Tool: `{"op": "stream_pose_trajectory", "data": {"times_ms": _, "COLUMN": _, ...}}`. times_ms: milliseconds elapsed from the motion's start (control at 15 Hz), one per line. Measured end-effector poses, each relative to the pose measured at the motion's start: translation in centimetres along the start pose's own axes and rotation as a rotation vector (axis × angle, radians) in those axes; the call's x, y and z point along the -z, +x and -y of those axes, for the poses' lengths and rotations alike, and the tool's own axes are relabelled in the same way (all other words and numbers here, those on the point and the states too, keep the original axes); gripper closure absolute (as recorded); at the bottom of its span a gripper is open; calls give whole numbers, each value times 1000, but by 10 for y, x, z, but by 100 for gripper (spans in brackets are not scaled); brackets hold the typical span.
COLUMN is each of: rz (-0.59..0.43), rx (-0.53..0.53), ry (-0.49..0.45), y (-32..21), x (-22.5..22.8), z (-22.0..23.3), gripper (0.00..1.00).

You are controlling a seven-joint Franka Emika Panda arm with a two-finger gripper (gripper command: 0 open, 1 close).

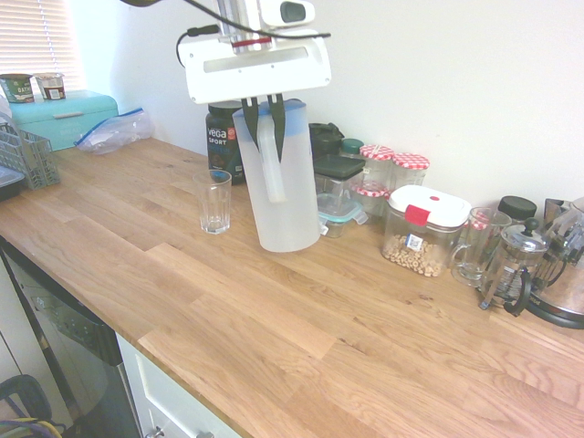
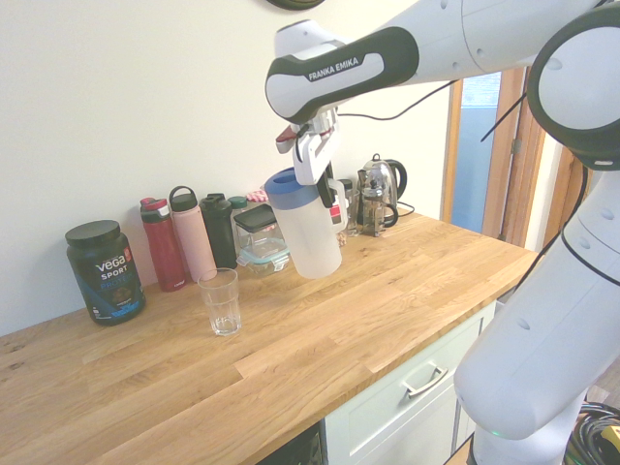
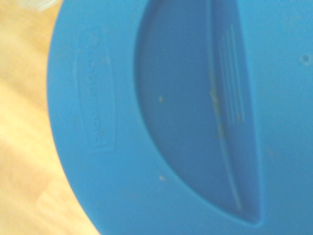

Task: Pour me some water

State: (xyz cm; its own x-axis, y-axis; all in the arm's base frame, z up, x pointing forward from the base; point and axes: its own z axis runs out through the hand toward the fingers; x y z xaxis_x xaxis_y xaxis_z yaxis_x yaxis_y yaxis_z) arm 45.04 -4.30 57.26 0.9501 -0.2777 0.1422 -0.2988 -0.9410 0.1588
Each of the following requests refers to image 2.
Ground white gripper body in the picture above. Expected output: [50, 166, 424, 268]
[292, 120, 341, 187]

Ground translucent pitcher with blue lid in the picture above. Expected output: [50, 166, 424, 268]
[263, 167, 349, 280]

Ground pink water bottle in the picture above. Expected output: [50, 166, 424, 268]
[168, 185, 218, 284]

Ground red water bottle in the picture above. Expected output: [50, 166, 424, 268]
[139, 197, 188, 293]

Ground glass jar with black lid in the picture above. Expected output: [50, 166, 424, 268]
[337, 178, 362, 237]

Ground plastic container with white lid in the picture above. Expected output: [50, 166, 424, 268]
[331, 206, 351, 249]

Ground glass french press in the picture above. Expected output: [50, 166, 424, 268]
[359, 171, 400, 237]

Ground stainless steel electric kettle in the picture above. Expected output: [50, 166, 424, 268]
[357, 153, 409, 219]

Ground glass container with black lid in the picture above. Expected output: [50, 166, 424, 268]
[233, 203, 287, 253]

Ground glass container with teal lid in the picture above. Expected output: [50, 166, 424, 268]
[235, 239, 292, 278]

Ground black shaker bottle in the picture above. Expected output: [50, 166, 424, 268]
[199, 193, 238, 270]

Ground clear drinking glass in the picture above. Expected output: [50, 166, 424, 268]
[197, 266, 242, 338]

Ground black Vega protein tub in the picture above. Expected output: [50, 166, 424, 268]
[65, 219, 147, 326]

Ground pale green cabinet drawer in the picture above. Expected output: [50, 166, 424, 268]
[323, 299, 500, 465]

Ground dark under-counter appliance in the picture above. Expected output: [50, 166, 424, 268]
[251, 418, 325, 465]

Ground yellow box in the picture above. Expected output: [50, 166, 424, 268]
[598, 424, 620, 465]

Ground red and grey wrist camera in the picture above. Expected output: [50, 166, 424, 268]
[274, 123, 311, 156]

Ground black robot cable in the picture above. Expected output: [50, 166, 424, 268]
[337, 79, 620, 285]

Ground black round wall object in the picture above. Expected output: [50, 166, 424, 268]
[264, 0, 326, 12]

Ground wooden door frame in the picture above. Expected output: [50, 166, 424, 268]
[446, 67, 590, 253]

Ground silver drawer handle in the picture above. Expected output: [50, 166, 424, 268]
[400, 362, 450, 399]

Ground coiled black cables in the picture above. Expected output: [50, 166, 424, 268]
[564, 399, 620, 465]

